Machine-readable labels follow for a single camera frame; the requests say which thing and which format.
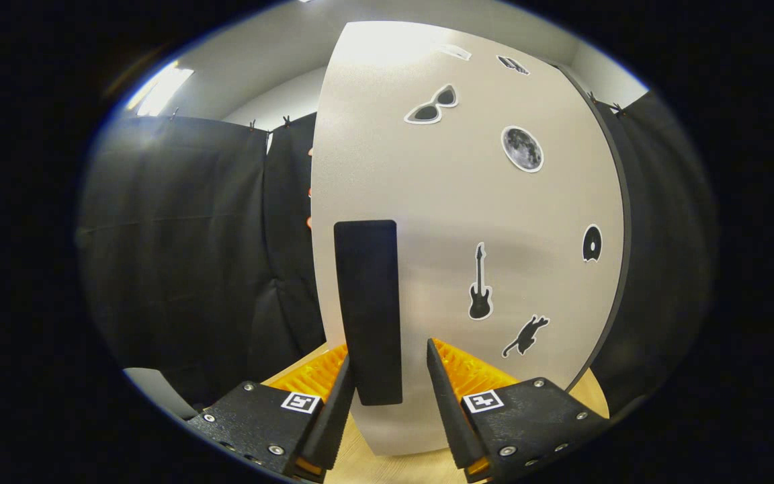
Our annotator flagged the narrow ceiling light strip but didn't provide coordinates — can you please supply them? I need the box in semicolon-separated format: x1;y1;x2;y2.
125;60;194;118

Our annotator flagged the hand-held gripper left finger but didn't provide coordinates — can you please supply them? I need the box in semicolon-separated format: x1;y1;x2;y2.
185;344;355;483

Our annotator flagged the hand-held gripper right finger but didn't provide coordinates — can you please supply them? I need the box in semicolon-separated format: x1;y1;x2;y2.
425;337;609;483

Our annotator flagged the white shoe cabinet door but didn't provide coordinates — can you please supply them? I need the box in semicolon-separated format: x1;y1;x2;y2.
310;20;626;456

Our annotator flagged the black backdrop cloth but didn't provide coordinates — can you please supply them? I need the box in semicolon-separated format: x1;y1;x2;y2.
77;91;720;411

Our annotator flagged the black cabinet door handle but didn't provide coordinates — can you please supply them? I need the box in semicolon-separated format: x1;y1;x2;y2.
333;219;404;407

